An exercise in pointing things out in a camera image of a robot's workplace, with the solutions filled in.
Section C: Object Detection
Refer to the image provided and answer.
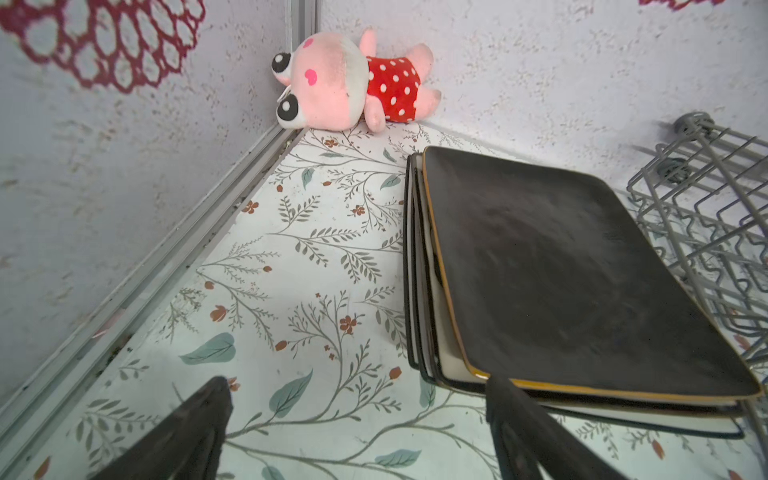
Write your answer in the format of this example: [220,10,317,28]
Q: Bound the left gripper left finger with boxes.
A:
[94,376,233,480]

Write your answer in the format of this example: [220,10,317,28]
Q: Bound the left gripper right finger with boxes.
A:
[485,375,624,479]

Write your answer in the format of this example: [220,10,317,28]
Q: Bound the pink pig plush toy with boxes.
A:
[271,29,442,133]

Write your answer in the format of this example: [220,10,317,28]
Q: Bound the grey wire dish rack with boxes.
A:
[626,111,768,463]

